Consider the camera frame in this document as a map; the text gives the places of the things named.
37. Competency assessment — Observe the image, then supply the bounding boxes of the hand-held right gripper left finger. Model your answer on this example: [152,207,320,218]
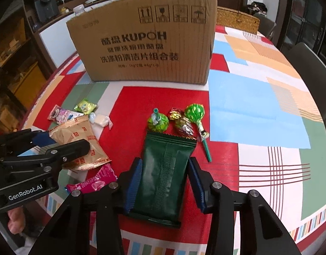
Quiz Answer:
[28,157,143,255]

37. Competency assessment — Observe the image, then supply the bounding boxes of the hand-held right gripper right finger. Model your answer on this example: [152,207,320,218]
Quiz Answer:
[188,157,303,255]

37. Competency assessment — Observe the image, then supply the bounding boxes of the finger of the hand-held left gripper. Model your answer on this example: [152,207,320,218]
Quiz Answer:
[0,129,57,162]
[0,139,90,177]

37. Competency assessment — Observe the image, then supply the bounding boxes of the beige snack packet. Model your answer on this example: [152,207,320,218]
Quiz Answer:
[47,115,112,172]

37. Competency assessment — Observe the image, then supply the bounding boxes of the pink bear snack packet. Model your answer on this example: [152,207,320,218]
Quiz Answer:
[47,104,84,125]

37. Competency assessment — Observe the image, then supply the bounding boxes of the dark green snack packet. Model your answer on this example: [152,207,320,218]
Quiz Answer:
[131,133,198,229]

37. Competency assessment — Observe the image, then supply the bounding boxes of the brown cardboard box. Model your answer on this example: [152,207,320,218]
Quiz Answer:
[66,0,219,85]

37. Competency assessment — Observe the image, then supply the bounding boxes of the person's left hand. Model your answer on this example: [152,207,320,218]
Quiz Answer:
[7,207,27,235]

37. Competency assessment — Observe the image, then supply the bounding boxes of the magenta snack packet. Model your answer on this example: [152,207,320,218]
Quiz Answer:
[65,163,118,194]

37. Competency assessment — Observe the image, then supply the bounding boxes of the white wrapped candy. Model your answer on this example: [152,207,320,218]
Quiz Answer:
[88,112,113,130]

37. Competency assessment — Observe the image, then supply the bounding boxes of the small green snack packet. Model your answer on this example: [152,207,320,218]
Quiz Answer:
[73,99,98,114]

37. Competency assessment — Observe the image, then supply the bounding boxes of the yellow storage bin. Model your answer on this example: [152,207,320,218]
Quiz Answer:
[9,61,42,109]

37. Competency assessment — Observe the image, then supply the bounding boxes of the gold foil candy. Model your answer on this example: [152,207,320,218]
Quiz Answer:
[175,115,198,140]
[167,108,184,123]

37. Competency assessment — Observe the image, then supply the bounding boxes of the green lollipop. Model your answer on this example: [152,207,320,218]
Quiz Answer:
[184,103,212,162]
[147,108,169,133]

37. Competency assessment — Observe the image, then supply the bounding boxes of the dark shelving unit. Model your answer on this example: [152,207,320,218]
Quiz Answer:
[0,11,46,128]

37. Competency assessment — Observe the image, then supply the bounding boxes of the colourful patchwork tablecloth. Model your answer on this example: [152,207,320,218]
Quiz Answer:
[19,24,326,255]

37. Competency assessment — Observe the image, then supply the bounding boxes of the black desk device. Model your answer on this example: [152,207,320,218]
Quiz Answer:
[34,0,58,23]

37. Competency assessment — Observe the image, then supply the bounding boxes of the grey chair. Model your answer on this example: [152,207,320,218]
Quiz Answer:
[284,42,326,133]
[252,13,277,41]

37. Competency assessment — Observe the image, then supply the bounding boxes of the wicker basket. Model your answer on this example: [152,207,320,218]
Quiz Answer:
[216,7,260,34]

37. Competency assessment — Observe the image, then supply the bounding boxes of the pile of dark clothing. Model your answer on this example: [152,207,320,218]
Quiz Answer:
[246,1,270,15]

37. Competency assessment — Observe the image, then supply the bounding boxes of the dark glass cabinet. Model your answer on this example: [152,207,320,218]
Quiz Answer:
[281,0,326,59]

